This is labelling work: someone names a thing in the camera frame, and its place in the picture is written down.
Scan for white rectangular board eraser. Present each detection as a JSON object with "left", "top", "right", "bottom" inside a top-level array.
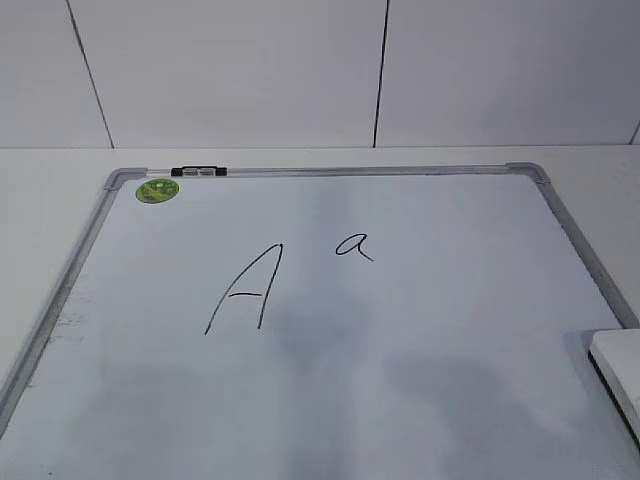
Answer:
[{"left": 589, "top": 329, "right": 639, "bottom": 441}]

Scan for black marker clip holder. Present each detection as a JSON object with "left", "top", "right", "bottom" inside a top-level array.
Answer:
[{"left": 170, "top": 166, "right": 228, "bottom": 177}]

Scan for round green magnet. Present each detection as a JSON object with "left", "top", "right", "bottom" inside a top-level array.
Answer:
[{"left": 135, "top": 179, "right": 180, "bottom": 204}]

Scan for white board with aluminium frame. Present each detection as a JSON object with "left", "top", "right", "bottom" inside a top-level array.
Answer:
[{"left": 1, "top": 165, "right": 639, "bottom": 479}]

